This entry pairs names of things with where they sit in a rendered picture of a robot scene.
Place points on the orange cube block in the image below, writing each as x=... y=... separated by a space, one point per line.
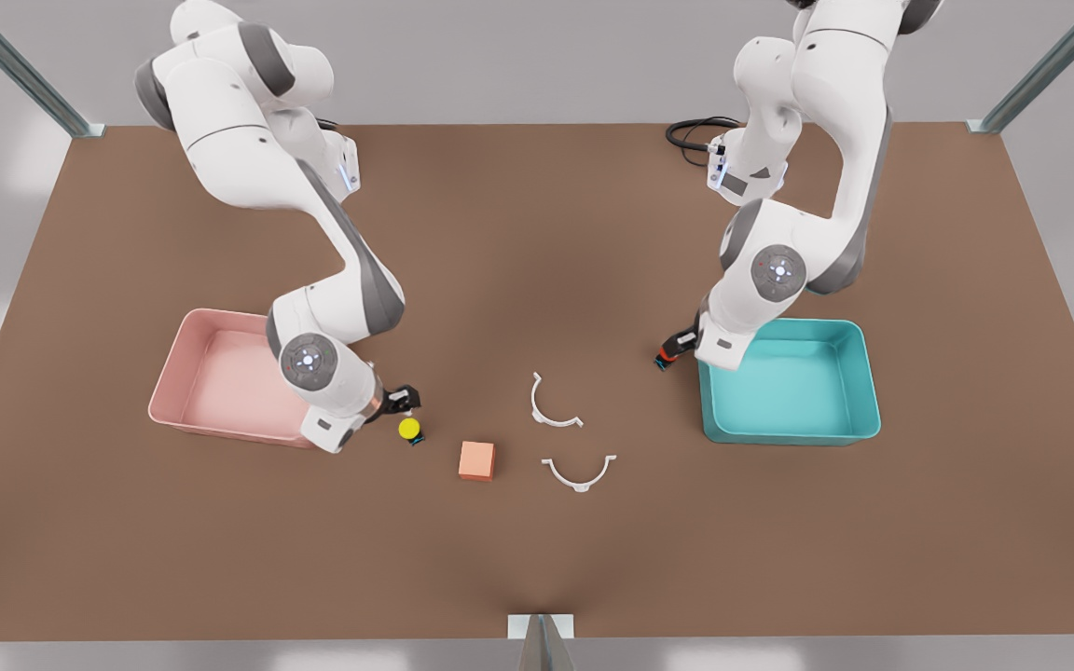
x=476 y=460

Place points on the blue storage box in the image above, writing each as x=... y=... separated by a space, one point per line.
x=789 y=382

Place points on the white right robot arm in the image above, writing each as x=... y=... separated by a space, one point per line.
x=248 y=149

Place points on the yellow button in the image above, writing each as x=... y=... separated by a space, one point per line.
x=410 y=430

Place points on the silver frame post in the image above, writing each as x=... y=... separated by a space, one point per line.
x=543 y=646
x=20 y=67
x=1045 y=67

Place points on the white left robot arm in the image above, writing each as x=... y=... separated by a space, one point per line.
x=807 y=214

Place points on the pink storage box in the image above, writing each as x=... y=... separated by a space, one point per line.
x=220 y=382

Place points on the white curved bracket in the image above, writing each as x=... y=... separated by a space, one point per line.
x=579 y=474
x=548 y=405

